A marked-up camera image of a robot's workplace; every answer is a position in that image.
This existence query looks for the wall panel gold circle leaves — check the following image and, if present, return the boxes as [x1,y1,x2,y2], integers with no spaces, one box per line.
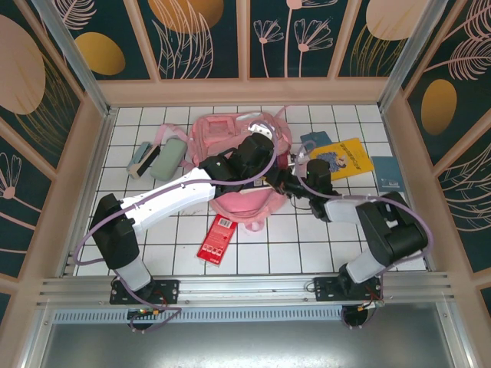
[137,0,241,81]

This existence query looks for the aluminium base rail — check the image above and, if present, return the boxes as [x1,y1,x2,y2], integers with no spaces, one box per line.
[36,271,456,307]

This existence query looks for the slotted grey cable tray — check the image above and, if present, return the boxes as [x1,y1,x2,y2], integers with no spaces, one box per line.
[49,309,446,327]

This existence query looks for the wall panel pink leaf outlines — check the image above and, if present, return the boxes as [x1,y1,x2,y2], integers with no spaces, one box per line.
[437,133,491,275]

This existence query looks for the wall panel flower outline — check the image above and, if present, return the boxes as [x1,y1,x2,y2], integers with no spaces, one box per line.
[0,133,53,281]

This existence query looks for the yellow book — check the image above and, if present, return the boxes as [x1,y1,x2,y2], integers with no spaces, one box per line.
[308,137,375,182]

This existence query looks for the wall panel beige circle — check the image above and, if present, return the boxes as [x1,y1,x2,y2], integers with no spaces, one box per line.
[336,0,427,79]

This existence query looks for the wall panel pink flowers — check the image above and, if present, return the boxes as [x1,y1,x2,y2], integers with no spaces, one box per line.
[249,0,335,80]

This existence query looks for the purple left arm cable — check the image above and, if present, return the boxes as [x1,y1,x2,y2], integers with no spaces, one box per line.
[74,120,279,334]

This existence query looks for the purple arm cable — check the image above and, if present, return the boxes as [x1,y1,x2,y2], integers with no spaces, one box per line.
[74,120,279,334]
[293,140,437,330]

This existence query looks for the teal booklet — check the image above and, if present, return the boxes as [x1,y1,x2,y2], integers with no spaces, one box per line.
[299,130,331,149]

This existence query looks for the aluminium side rail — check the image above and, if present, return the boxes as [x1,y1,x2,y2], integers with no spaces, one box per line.
[381,109,434,271]
[57,109,116,278]

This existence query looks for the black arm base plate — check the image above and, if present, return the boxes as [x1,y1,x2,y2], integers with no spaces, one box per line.
[110,278,180,306]
[313,275,384,304]

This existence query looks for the wall panel beige disc gold lines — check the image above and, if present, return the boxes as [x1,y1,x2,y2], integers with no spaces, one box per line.
[0,0,84,169]

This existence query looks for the aluminium frame post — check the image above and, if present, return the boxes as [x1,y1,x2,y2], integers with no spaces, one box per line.
[32,0,116,118]
[377,0,450,112]

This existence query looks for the wall panel gold oval feathers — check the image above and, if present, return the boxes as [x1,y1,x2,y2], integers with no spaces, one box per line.
[400,0,491,166]

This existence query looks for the pink backpack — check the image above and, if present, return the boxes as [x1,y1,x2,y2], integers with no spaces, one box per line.
[155,110,295,233]

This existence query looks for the mint green glasses case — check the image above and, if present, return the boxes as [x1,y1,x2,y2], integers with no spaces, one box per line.
[149,136,188,181]

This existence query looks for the teal notebook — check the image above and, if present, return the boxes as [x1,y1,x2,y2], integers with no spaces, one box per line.
[370,156,404,192]

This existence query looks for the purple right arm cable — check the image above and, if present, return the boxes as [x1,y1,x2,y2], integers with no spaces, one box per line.
[293,140,437,330]

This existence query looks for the red package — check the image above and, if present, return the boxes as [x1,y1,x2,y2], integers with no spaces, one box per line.
[196,213,236,268]

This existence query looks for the grey metal sheet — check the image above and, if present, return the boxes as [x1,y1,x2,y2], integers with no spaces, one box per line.
[38,321,461,368]

